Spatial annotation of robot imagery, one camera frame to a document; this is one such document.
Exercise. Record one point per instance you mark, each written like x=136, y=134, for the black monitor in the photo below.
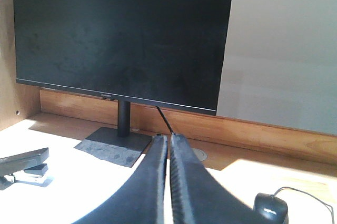
x=164, y=53

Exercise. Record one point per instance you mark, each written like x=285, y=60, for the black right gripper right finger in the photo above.
x=196, y=197

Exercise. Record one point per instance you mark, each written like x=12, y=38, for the black stapler with orange label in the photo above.
x=28, y=168

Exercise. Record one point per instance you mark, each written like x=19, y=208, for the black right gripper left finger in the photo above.
x=141, y=198

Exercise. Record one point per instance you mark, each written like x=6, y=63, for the black computer mouse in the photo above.
x=274, y=209

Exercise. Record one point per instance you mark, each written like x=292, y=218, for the wooden desk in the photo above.
x=245, y=157

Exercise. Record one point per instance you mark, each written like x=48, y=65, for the round grey desk grommet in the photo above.
x=200, y=154

